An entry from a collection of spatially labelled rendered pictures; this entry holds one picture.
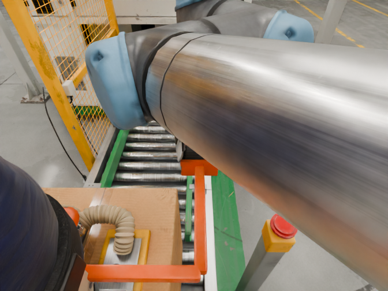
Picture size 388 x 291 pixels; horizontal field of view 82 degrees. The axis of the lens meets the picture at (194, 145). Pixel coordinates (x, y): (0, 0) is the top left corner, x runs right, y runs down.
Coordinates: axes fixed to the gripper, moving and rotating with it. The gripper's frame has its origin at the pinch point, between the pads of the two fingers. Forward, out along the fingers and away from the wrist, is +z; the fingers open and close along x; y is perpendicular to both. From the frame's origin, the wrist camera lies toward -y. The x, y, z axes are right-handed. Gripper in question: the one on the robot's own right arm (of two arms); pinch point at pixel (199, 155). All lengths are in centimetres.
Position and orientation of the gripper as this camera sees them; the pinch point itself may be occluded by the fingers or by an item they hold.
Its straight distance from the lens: 54.3
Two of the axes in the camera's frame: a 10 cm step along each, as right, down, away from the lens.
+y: -0.1, 7.0, -7.2
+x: 10.0, 0.1, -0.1
